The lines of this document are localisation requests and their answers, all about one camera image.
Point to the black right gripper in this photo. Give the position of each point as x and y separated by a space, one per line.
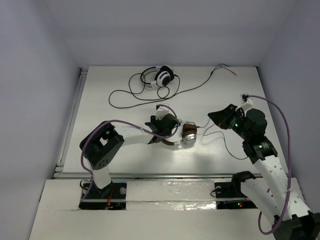
221 118

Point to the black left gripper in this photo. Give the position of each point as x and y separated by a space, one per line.
171 121

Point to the brown silver headphones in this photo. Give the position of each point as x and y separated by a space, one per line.
188 134

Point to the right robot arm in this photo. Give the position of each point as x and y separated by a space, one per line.
290 218

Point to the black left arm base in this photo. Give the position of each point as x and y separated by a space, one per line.
112 197

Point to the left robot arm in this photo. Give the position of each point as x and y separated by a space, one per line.
100 147

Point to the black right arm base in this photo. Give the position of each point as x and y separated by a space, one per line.
228 194

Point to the white black headphones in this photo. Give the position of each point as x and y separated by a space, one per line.
164 75

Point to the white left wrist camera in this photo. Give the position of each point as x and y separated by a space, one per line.
161 111

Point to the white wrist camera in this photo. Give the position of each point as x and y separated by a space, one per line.
246 102
161 111

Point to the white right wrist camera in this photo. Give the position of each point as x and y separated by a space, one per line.
246 102

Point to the aluminium rail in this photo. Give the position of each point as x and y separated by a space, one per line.
82 175

